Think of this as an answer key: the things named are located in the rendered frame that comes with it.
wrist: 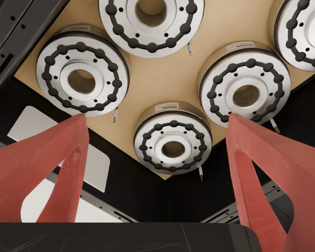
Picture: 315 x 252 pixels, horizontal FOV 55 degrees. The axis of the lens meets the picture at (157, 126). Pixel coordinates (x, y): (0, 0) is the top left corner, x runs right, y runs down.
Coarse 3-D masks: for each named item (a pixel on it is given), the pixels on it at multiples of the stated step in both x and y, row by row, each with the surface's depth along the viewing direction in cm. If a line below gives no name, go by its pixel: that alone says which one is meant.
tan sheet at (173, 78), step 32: (96, 0) 32; (160, 0) 32; (224, 0) 32; (256, 0) 32; (224, 32) 34; (256, 32) 34; (32, 64) 36; (160, 64) 36; (192, 64) 36; (288, 64) 36; (128, 96) 38; (160, 96) 38; (192, 96) 38; (96, 128) 42; (128, 128) 42; (224, 128) 41
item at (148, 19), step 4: (136, 4) 30; (136, 8) 30; (164, 8) 31; (140, 12) 31; (160, 12) 32; (164, 12) 30; (140, 16) 30; (144, 16) 31; (148, 16) 32; (152, 16) 32; (156, 16) 32; (160, 16) 31; (144, 20) 30; (148, 20) 31; (152, 20) 31; (156, 20) 31; (160, 20) 30
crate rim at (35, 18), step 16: (48, 0) 22; (32, 16) 23; (48, 16) 23; (16, 32) 24; (32, 32) 24; (0, 48) 24; (16, 48) 24; (0, 64) 25; (0, 80) 26; (0, 144) 30; (48, 176) 33; (112, 208) 36; (224, 208) 36
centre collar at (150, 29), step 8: (128, 0) 28; (136, 0) 28; (168, 0) 28; (128, 8) 29; (168, 8) 29; (176, 8) 29; (128, 16) 29; (136, 16) 29; (168, 16) 29; (136, 24) 29; (144, 24) 29; (152, 24) 30; (160, 24) 29; (168, 24) 29; (144, 32) 30; (152, 32) 30; (160, 32) 30
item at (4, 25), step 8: (8, 0) 22; (16, 0) 22; (24, 0) 22; (32, 0) 22; (0, 8) 22; (8, 8) 22; (16, 8) 22; (24, 8) 22; (0, 16) 23; (8, 16) 23; (16, 16) 23; (0, 24) 23; (8, 24) 23; (16, 24) 23; (0, 32) 24; (8, 32) 24; (0, 40) 24
